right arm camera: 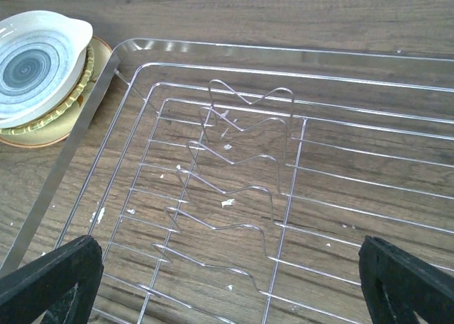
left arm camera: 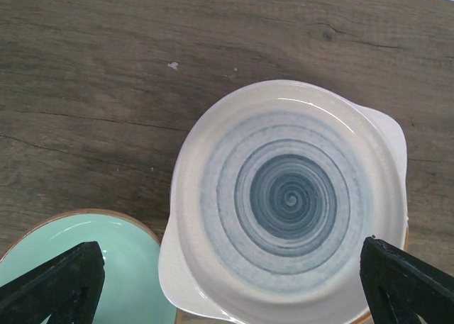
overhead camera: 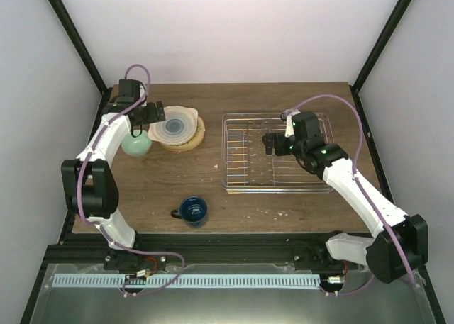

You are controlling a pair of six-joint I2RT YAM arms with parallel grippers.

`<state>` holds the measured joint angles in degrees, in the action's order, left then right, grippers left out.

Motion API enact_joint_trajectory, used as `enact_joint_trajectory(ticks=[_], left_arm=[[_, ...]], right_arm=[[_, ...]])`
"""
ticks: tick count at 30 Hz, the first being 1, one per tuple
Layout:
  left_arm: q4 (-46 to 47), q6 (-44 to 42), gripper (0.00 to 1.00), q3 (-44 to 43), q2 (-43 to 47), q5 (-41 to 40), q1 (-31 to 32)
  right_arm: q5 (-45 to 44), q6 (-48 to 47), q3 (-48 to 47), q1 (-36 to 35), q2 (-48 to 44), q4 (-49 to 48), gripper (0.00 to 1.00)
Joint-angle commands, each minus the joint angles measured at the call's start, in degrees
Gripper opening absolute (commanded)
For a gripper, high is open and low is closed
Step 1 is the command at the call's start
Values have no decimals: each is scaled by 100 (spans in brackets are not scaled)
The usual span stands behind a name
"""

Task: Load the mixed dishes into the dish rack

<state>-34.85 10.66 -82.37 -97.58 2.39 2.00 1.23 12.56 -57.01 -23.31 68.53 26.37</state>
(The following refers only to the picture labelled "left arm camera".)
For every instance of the mint green small bowl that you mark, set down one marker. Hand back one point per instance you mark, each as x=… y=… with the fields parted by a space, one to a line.
x=131 y=292

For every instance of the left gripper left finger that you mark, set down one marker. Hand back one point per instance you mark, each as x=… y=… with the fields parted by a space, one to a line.
x=64 y=289

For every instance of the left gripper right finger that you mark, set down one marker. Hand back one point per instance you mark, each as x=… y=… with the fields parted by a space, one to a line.
x=401 y=288

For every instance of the beige plate under stack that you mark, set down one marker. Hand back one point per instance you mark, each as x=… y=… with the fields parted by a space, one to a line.
x=241 y=271

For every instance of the white plate blue spiral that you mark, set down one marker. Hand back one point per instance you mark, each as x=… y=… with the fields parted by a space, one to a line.
x=284 y=152

